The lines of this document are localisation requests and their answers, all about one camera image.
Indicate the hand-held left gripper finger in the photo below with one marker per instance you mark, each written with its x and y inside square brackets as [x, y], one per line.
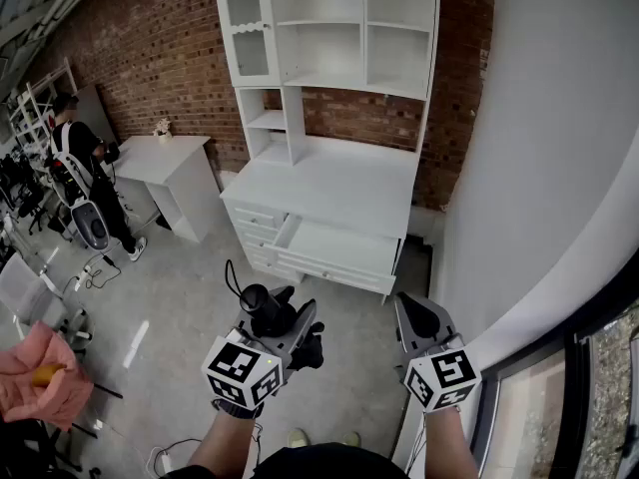
[243, 323]
[304, 323]

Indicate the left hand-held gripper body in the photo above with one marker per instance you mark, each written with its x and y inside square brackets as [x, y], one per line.
[239, 367]

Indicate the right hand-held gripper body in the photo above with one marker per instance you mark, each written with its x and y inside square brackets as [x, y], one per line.
[444, 377]

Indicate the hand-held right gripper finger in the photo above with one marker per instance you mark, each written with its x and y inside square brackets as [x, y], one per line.
[405, 325]
[442, 325]

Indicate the person's left forearm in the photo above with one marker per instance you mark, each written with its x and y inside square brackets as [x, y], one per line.
[224, 442]

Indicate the person's right forearm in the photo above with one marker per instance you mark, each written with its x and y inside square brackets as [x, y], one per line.
[449, 442]

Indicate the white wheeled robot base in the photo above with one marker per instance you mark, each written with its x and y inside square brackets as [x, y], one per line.
[90, 225]

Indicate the small white drawer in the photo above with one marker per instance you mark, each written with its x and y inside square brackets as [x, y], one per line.
[262, 262]
[254, 236]
[254, 216]

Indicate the small white side desk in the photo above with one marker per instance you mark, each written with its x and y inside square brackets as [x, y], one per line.
[160, 155]

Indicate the dark wristband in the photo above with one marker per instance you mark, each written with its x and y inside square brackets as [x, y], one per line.
[239, 411]

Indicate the person's left pale shoe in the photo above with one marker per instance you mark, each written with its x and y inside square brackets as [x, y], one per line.
[298, 437]

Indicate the person's pale shoe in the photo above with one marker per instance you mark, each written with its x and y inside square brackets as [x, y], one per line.
[298, 437]
[352, 438]

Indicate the person's right pale shoe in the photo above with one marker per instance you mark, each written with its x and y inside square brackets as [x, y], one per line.
[352, 438]

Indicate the person's black shirt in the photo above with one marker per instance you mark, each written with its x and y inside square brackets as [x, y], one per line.
[309, 464]

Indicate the white power adapter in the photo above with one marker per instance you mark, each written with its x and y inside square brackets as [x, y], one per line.
[165, 461]

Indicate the black framed window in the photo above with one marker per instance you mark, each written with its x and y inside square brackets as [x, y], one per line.
[574, 367]

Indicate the black rod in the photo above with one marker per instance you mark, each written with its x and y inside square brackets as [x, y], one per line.
[107, 390]

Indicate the white power strip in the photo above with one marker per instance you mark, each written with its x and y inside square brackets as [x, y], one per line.
[86, 277]

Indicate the yellow object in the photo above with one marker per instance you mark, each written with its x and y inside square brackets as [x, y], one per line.
[47, 374]

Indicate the pink cloth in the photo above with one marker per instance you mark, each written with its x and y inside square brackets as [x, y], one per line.
[40, 397]

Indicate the small potted flower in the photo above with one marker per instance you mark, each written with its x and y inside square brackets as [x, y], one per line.
[163, 132]

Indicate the black office chair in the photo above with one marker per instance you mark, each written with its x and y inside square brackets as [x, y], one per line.
[32, 202]
[10, 177]

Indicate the grey leaning board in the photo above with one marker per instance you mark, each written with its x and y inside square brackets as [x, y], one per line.
[97, 113]

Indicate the white hutch shelf unit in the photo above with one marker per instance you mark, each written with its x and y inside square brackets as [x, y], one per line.
[319, 43]

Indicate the arched glass cabinet door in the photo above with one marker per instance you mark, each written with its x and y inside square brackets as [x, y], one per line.
[249, 29]

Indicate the white metal shelving rack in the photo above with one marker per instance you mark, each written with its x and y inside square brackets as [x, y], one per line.
[35, 103]

